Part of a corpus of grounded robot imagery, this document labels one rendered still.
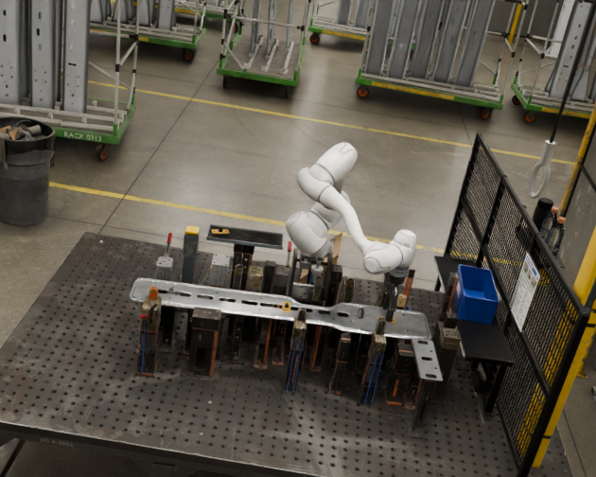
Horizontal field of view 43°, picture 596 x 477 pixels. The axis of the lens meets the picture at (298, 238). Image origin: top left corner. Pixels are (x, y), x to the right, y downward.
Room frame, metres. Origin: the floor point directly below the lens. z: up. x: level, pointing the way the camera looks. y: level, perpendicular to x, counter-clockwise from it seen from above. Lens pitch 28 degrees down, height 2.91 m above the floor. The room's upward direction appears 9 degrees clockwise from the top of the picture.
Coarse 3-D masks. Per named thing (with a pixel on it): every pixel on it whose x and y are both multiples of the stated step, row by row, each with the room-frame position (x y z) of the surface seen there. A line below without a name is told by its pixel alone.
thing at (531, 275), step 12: (528, 252) 3.02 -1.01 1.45; (528, 264) 2.98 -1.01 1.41; (528, 276) 2.94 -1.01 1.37; (540, 276) 2.82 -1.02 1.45; (516, 288) 3.03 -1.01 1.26; (528, 288) 2.90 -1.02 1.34; (516, 300) 2.99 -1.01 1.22; (528, 300) 2.86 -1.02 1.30; (516, 312) 2.95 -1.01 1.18; (528, 312) 2.82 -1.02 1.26; (516, 324) 2.90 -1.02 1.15
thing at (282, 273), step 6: (276, 270) 3.15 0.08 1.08; (282, 270) 3.15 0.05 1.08; (288, 270) 3.17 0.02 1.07; (276, 276) 3.11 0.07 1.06; (282, 276) 3.12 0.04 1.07; (288, 276) 3.12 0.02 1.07; (276, 282) 3.11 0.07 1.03; (282, 282) 3.12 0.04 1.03; (276, 288) 3.11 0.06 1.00; (282, 288) 3.12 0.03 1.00; (276, 294) 3.12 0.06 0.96; (282, 294) 3.12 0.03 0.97; (276, 306) 3.13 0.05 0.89; (276, 324) 3.13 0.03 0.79; (276, 330) 3.12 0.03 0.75; (270, 336) 3.12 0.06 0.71; (276, 336) 3.12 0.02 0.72; (276, 342) 3.10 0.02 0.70
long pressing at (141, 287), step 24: (144, 288) 2.92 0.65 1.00; (168, 288) 2.96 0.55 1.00; (192, 288) 2.99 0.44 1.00; (216, 288) 3.02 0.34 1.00; (240, 312) 2.86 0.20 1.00; (264, 312) 2.89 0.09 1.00; (288, 312) 2.92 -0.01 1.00; (312, 312) 2.95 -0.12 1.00; (336, 312) 2.99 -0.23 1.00; (384, 312) 3.06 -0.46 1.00; (408, 312) 3.09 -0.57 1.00; (408, 336) 2.90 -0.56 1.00
